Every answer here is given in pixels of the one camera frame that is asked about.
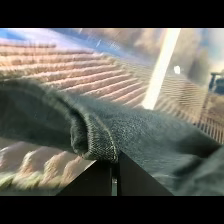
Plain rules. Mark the dark denim jeans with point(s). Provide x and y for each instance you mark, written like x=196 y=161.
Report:
x=140 y=130

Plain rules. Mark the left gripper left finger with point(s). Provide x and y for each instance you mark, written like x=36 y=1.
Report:
x=95 y=181

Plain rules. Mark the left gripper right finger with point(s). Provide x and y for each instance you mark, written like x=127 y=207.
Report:
x=136 y=181

